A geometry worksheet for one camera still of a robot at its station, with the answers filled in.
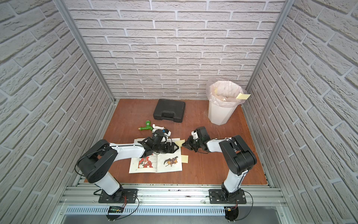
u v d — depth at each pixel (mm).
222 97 819
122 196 680
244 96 846
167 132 846
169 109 1070
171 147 796
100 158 465
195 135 899
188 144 832
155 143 724
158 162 855
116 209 719
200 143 746
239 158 480
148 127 1003
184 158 878
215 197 739
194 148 843
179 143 929
